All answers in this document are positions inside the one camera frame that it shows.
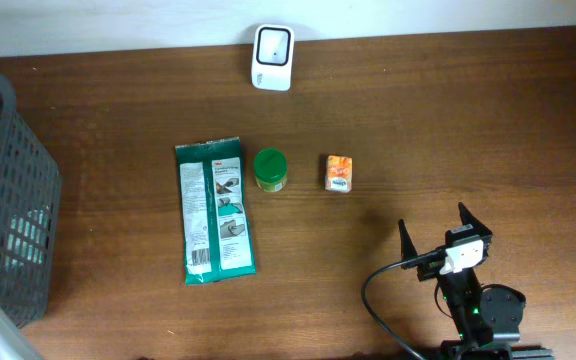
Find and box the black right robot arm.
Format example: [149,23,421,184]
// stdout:
[398,203,554,360]

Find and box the grey mesh basket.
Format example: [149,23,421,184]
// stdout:
[0,74,62,328]

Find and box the green wipes package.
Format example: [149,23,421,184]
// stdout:
[175,137,257,285]

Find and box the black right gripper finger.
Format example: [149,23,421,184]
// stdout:
[458,202,486,235]
[398,219,418,261]

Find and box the orange tissue pack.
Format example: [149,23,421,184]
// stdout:
[325,155,353,193]

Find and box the green lidded jar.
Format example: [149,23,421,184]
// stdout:
[253,148,288,192]

